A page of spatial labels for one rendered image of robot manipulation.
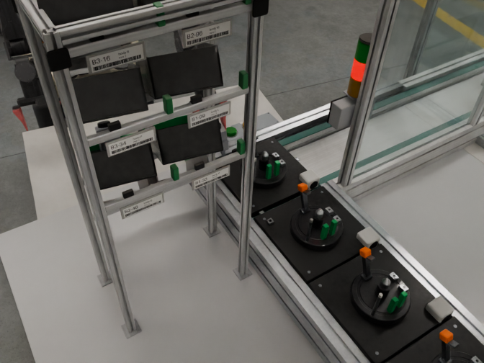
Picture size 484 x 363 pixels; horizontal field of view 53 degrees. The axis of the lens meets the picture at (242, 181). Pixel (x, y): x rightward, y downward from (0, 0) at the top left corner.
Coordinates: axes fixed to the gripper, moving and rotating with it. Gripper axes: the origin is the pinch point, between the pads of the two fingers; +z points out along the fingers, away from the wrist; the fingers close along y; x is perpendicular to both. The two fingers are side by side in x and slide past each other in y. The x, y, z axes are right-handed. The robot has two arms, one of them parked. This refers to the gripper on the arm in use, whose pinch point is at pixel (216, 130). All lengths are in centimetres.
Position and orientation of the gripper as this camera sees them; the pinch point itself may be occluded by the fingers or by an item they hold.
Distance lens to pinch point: 133.1
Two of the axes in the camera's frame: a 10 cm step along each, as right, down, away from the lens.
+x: -2.0, 0.1, 9.8
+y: 9.4, -2.9, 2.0
